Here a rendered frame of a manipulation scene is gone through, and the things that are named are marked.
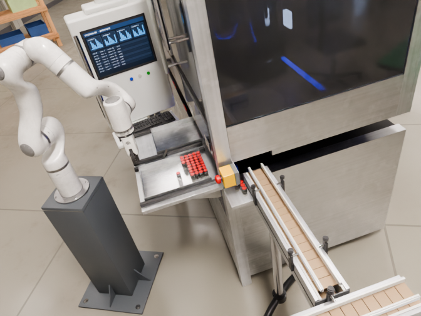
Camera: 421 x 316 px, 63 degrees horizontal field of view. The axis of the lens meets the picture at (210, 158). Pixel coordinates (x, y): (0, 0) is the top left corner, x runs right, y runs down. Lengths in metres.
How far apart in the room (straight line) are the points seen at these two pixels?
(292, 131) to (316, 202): 0.55
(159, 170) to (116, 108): 0.55
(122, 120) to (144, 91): 1.01
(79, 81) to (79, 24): 0.85
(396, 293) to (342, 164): 0.82
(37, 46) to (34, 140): 0.46
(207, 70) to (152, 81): 1.14
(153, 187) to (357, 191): 1.15
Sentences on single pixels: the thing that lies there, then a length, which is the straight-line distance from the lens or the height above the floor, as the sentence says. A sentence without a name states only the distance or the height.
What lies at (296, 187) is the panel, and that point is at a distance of 1.87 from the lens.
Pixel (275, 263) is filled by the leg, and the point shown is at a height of 0.47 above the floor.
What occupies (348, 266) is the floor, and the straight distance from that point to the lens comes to 2.46.
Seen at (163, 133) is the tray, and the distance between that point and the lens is 2.15.
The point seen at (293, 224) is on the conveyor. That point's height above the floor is 0.93.
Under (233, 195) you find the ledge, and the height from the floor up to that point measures 0.88.
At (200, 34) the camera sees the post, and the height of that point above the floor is 1.62.
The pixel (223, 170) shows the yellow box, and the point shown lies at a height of 1.03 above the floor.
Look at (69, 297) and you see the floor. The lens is 2.72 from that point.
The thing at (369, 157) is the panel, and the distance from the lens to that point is 2.01.
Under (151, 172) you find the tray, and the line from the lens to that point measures 1.88.
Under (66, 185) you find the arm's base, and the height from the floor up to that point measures 0.95.
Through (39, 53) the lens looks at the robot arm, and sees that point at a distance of 1.48.
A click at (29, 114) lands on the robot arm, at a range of 1.70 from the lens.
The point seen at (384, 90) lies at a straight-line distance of 1.81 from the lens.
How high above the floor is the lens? 2.03
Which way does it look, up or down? 38 degrees down
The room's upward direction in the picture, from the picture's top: 12 degrees counter-clockwise
